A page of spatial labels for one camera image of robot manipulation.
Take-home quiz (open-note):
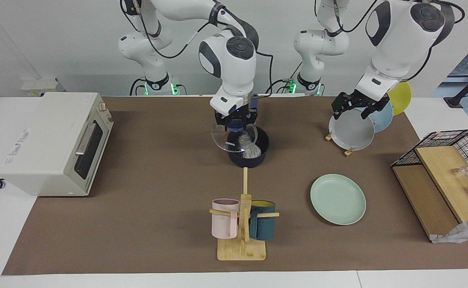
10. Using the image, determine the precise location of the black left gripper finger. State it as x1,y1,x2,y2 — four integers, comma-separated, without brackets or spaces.
361,101,390,120
331,93,347,120

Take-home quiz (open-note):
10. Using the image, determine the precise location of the glass lid with blue knob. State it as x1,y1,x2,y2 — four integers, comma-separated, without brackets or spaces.
211,121,258,154

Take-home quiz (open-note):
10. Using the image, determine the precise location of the light blue plate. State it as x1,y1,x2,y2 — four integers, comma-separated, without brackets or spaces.
356,100,394,133

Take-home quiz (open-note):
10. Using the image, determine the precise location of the grey plate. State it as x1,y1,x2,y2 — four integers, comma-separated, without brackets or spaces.
329,108,375,151

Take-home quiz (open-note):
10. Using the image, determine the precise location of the yellow plate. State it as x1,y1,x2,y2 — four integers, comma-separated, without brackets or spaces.
387,82,412,116

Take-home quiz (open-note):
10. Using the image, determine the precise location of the wooden plate rack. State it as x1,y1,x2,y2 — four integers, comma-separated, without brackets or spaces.
325,130,355,157

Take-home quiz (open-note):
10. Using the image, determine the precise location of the green plate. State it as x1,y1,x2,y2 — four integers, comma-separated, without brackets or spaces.
310,173,367,226

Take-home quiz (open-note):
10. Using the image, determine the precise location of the wooden shelf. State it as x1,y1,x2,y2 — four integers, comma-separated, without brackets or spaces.
392,146,468,240

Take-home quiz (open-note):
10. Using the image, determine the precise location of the pink mug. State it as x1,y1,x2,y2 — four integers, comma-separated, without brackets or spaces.
212,198,240,240

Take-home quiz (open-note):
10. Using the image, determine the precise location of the teal mug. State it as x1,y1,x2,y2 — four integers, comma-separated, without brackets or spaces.
249,200,276,241

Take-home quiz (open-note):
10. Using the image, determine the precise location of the clear glass cup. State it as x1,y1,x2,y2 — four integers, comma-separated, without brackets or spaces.
452,164,468,186

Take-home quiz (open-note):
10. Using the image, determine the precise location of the brown table mat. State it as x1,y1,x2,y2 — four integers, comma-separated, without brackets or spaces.
2,96,468,276

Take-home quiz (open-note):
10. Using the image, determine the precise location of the wooden mug tree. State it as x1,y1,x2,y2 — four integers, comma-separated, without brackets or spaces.
209,167,280,261

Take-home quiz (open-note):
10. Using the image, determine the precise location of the grey patterned bag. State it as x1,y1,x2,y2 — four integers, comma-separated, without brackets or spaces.
430,217,468,244

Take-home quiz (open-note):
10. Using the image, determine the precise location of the cream toaster oven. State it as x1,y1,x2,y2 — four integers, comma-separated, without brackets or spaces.
0,92,114,197

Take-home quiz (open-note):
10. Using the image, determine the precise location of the black base cable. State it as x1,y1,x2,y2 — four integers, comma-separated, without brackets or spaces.
265,60,303,94
129,78,146,96

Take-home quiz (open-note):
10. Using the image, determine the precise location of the dark pot with blue handle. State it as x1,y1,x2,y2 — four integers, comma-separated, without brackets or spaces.
227,94,270,168

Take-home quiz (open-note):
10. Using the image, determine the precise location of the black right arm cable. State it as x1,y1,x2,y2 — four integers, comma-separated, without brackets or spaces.
254,50,275,98

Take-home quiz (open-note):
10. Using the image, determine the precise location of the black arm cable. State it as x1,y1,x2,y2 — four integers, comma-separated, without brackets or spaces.
254,50,275,98
404,40,446,82

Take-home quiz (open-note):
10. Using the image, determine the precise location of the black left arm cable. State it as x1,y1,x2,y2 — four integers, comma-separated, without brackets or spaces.
404,40,446,82

